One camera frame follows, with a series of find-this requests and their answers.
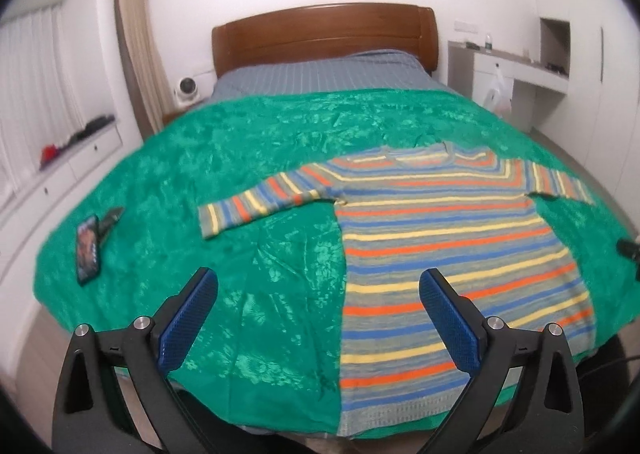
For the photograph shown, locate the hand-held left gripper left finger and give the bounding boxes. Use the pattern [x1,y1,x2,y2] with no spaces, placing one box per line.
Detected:
[52,267,237,454]

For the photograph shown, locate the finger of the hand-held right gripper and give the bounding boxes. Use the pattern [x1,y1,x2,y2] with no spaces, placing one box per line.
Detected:
[616,239,640,281]

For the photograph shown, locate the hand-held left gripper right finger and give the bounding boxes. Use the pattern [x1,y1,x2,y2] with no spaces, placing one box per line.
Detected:
[400,268,587,454]

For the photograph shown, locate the striped knit sweater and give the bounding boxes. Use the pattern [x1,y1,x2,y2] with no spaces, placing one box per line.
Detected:
[198,141,597,437]

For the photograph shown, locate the black smartphone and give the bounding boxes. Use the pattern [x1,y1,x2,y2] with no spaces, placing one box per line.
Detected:
[74,215,104,284]

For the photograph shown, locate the green floral blanket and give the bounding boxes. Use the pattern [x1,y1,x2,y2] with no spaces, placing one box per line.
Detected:
[31,88,640,435]

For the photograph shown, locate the white wardrobe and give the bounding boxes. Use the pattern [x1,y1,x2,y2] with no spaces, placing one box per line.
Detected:
[537,9,640,235]

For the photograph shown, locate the white window bench cabinet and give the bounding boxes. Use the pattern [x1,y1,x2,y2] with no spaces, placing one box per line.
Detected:
[0,114,147,280]

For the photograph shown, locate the white plastic bag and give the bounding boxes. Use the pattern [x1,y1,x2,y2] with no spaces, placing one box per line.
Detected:
[482,65,514,116]

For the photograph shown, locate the black items on bench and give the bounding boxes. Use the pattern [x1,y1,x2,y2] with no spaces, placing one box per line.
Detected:
[62,114,116,150]

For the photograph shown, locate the white desk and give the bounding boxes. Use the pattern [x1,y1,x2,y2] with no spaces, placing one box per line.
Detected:
[446,40,571,131]

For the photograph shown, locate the grey striped bedsheet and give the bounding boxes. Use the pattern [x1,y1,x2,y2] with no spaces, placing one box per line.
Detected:
[202,50,458,105]

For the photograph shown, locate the beige curtain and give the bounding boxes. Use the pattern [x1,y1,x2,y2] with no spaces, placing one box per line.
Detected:
[114,0,166,140]

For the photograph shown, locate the white sheer curtain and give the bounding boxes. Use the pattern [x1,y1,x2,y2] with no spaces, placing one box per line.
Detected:
[0,4,85,195]

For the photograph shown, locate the brown wooden headboard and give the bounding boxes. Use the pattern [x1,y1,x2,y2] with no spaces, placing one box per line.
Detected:
[211,3,441,81]

